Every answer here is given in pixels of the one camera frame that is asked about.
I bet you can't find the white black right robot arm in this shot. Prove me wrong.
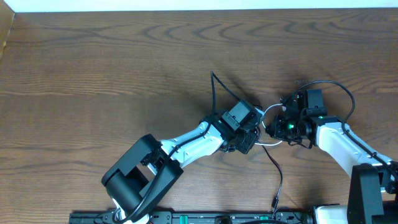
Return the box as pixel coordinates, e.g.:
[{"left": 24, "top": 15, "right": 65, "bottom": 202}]
[{"left": 266, "top": 115, "right": 397, "bottom": 223}]

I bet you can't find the black usb cable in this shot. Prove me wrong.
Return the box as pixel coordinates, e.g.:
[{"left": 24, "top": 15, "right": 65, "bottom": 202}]
[{"left": 251, "top": 104, "right": 284, "bottom": 214}]

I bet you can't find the black left camera cable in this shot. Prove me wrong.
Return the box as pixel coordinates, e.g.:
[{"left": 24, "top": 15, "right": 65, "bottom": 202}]
[{"left": 112, "top": 70, "right": 242, "bottom": 224}]

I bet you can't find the white usb cable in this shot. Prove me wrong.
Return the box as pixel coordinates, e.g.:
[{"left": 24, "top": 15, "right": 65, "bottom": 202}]
[{"left": 254, "top": 103, "right": 284, "bottom": 147}]

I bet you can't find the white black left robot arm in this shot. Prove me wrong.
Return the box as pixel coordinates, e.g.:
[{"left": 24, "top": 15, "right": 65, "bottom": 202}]
[{"left": 101, "top": 111, "right": 259, "bottom": 223}]

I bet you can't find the black right camera cable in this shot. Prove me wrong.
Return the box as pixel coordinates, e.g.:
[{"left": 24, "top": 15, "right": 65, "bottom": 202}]
[{"left": 281, "top": 80, "right": 398, "bottom": 181}]

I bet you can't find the brown wooden side panel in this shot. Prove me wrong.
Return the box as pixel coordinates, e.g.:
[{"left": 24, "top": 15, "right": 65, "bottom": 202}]
[{"left": 0, "top": 0, "right": 16, "bottom": 58}]

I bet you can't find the black camera cable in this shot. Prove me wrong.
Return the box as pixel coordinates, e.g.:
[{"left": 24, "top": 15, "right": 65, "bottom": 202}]
[
  {"left": 112, "top": 70, "right": 242, "bottom": 224},
  {"left": 281, "top": 80, "right": 398, "bottom": 181}
]

